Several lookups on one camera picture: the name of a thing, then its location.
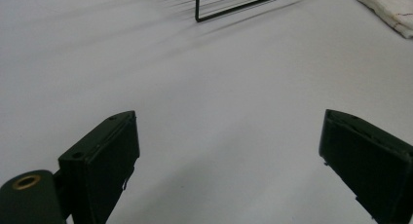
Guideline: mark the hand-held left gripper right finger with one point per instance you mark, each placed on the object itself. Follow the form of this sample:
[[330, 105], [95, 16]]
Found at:
[[370, 159]]

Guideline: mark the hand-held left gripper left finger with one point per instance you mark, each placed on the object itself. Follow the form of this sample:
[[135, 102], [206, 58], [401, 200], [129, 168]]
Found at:
[[100, 165]]

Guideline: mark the white folded cloth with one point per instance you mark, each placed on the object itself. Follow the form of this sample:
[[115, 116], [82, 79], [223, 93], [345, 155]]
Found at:
[[389, 8]]

